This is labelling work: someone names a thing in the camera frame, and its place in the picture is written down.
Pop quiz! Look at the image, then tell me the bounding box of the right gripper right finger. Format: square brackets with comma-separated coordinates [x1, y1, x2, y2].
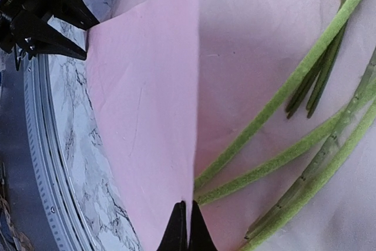
[188, 200, 217, 251]

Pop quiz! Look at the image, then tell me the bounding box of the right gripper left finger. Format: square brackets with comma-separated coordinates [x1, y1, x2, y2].
[157, 201, 188, 251]

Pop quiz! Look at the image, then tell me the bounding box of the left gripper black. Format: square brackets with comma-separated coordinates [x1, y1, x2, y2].
[1, 0, 99, 71]

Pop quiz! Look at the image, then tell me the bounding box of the pink wrapping paper sheet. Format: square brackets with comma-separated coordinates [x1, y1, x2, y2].
[86, 0, 375, 250]

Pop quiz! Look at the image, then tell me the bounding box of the yellow fake flower bunch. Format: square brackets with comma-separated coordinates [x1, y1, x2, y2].
[285, 0, 347, 119]

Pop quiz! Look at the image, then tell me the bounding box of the pink rose fake flower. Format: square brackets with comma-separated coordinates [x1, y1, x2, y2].
[194, 0, 361, 191]

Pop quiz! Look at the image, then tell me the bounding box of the blue white fake flower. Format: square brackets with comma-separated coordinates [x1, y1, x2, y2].
[241, 54, 375, 250]

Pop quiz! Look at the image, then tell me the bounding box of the white fake flower stem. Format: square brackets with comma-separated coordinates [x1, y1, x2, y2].
[195, 106, 361, 205]

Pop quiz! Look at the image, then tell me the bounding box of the aluminium front rail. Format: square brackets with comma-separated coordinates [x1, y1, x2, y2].
[22, 55, 95, 250]

